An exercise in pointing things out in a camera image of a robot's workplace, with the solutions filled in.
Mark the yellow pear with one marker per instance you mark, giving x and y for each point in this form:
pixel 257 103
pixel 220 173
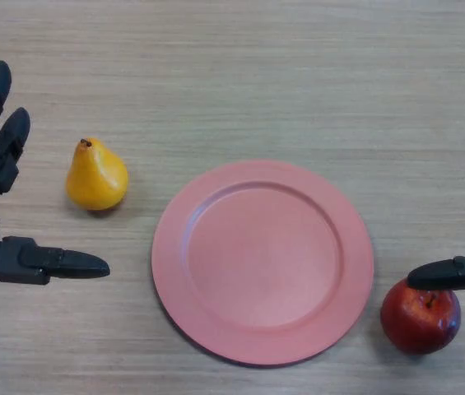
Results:
pixel 97 177

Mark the red apple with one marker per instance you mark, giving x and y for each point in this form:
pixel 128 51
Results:
pixel 419 323

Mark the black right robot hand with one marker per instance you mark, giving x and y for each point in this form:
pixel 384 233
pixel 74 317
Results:
pixel 458 273

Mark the pink round plate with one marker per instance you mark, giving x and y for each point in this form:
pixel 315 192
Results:
pixel 263 263

